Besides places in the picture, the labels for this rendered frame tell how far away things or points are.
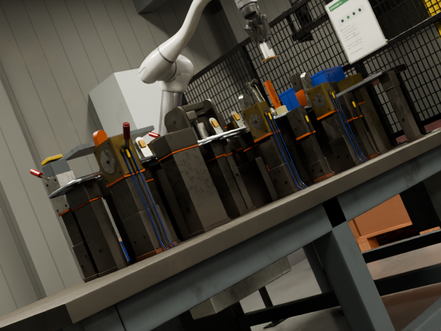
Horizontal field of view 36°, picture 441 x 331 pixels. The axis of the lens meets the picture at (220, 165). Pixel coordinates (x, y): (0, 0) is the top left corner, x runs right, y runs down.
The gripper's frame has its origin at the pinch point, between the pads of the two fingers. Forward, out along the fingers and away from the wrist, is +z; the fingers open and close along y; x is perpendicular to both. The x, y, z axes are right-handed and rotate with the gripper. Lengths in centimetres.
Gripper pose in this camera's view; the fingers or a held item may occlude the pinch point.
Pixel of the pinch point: (267, 50)
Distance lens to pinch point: 293.1
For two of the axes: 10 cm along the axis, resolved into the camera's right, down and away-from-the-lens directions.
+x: 6.9, -2.5, 6.8
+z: 3.8, 9.2, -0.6
